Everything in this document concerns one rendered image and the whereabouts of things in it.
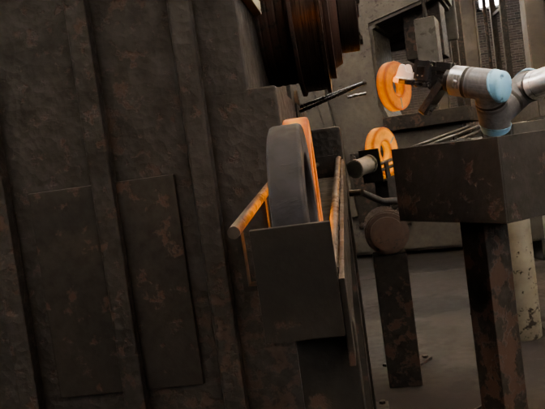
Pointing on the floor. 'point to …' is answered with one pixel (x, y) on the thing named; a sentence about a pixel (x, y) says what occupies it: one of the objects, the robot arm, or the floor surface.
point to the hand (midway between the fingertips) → (393, 79)
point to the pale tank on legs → (486, 40)
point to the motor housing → (394, 295)
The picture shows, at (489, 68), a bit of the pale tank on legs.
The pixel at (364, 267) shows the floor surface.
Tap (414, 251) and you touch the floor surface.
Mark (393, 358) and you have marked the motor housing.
